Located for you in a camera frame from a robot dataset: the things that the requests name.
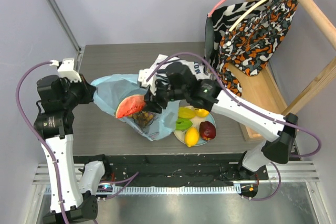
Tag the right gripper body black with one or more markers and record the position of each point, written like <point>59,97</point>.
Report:
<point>154,98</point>

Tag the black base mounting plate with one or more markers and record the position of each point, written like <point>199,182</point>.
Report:
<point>185,170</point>

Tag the white jersey with navy trim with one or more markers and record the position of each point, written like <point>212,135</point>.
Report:
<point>199,70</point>

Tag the red fake apple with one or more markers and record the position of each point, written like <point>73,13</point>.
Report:
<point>207,130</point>

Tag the wooden clothes rack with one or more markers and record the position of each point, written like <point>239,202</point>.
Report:
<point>300,77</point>

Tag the green fake fruit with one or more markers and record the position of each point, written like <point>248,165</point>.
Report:
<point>183,124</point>

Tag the yellow fake pear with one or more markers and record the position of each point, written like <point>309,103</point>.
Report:
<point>202,113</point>

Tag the yellow fake banana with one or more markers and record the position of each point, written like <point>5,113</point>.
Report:
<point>186,113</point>

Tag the cream hanger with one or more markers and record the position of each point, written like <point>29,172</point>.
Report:
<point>243,16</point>

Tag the light blue plastic bag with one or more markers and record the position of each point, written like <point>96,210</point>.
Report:
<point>111,90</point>

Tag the white slotted cable duct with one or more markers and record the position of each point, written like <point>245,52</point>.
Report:
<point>235,189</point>

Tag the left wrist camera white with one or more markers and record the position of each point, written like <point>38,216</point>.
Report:
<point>67,70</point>

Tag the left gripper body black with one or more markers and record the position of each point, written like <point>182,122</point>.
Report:
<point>76,93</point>

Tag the orange camouflage print garment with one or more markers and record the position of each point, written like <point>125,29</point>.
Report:
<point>253,42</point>

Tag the cream and blue plate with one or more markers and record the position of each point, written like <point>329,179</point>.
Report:
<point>196,122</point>

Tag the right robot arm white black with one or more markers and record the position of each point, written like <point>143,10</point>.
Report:
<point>279,131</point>

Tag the aluminium frame post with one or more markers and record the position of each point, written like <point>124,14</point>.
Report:
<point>64,25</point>

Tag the yellow fake lemon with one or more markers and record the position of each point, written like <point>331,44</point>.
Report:
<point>191,137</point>

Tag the orange watermelon slice fake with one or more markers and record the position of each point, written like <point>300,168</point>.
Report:
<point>130,105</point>

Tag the zebra print garment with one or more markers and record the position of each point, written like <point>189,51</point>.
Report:
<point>222,19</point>

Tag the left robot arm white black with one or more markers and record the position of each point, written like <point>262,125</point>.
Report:
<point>72,200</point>

